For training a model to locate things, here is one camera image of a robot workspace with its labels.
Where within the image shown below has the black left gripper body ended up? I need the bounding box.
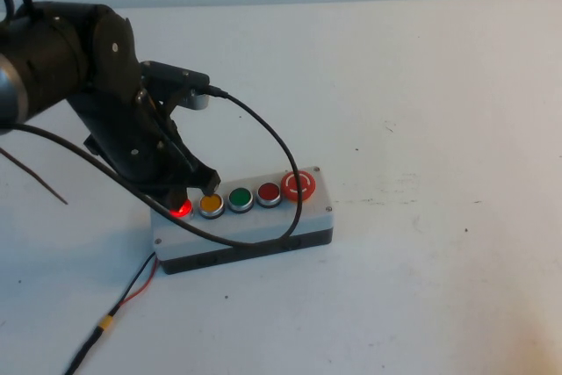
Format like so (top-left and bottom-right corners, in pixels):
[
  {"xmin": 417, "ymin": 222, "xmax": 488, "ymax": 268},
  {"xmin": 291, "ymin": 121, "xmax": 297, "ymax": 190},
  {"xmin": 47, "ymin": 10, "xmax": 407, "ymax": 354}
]
[{"xmin": 72, "ymin": 80, "xmax": 198, "ymax": 197}]

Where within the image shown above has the grey and black button box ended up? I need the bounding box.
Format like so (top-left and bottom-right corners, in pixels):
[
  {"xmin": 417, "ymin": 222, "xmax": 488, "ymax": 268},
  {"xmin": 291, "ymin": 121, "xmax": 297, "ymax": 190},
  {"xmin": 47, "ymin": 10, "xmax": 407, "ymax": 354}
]
[{"xmin": 149, "ymin": 166, "xmax": 335, "ymax": 276}]

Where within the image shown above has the black wrist camera silver mount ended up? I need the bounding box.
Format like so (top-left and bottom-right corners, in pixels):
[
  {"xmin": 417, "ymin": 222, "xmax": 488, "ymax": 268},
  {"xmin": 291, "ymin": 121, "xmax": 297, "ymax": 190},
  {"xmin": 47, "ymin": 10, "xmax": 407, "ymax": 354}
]
[{"xmin": 140, "ymin": 60, "xmax": 211, "ymax": 112}]

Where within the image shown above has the yellow push button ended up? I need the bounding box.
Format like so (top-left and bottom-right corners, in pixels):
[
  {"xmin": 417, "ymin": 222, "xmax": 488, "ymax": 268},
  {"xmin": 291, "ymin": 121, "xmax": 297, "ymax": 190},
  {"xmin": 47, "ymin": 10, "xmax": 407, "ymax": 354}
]
[{"xmin": 198, "ymin": 191, "xmax": 226, "ymax": 220}]

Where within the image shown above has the red emergency stop mushroom button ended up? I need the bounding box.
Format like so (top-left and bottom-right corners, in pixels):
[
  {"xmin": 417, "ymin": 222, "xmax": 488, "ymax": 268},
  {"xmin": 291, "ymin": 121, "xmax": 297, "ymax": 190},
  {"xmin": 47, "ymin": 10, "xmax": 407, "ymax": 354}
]
[{"xmin": 280, "ymin": 169, "xmax": 318, "ymax": 203}]

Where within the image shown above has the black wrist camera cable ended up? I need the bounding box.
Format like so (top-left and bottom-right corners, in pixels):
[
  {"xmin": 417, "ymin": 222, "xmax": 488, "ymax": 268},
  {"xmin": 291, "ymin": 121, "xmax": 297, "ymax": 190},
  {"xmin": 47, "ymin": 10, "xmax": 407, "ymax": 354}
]
[{"xmin": 0, "ymin": 83, "xmax": 306, "ymax": 247}]

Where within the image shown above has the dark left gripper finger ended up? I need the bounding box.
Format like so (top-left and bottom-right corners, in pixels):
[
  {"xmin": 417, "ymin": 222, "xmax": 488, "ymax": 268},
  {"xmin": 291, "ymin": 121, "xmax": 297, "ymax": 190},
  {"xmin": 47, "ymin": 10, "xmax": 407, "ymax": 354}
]
[
  {"xmin": 186, "ymin": 159, "xmax": 221, "ymax": 196},
  {"xmin": 168, "ymin": 187, "xmax": 190, "ymax": 211}
]

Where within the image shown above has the thin red wire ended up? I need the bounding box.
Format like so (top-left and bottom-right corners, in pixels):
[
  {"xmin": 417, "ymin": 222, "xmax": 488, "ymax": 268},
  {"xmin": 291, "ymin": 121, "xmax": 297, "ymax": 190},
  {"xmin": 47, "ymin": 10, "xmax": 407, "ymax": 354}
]
[{"xmin": 117, "ymin": 258, "xmax": 160, "ymax": 308}]

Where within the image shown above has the red illuminated push button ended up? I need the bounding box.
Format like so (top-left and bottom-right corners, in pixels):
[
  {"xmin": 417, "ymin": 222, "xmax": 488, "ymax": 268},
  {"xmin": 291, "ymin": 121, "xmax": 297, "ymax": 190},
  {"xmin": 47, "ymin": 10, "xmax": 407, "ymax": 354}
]
[{"xmin": 169, "ymin": 198, "xmax": 195, "ymax": 222}]

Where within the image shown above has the dark red flat push button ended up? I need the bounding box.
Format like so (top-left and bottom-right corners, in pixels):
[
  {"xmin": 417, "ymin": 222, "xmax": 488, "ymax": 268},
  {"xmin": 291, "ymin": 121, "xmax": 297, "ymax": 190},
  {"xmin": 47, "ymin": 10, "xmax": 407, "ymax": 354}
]
[{"xmin": 256, "ymin": 182, "xmax": 283, "ymax": 209}]

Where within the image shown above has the thin brown wire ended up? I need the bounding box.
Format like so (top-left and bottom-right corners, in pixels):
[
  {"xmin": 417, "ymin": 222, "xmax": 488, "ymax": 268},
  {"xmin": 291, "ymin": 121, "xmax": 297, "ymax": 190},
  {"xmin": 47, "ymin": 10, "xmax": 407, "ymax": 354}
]
[{"xmin": 0, "ymin": 145, "xmax": 70, "ymax": 206}]

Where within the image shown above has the black sheathed cable yellow band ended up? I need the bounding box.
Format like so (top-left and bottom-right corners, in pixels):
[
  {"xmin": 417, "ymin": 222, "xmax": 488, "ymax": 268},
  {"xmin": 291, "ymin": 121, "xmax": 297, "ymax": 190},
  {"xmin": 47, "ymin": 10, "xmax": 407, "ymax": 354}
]
[{"xmin": 63, "ymin": 313, "xmax": 116, "ymax": 375}]

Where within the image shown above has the thin black wire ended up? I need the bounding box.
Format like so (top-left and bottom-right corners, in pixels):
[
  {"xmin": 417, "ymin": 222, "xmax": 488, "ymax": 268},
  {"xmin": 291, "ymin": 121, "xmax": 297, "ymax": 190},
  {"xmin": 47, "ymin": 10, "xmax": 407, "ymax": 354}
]
[{"xmin": 108, "ymin": 251, "xmax": 158, "ymax": 318}]

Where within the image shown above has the green push button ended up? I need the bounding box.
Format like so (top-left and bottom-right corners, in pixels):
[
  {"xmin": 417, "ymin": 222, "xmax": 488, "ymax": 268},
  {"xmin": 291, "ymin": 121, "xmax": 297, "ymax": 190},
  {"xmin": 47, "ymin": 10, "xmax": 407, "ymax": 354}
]
[{"xmin": 227, "ymin": 187, "xmax": 255, "ymax": 215}]

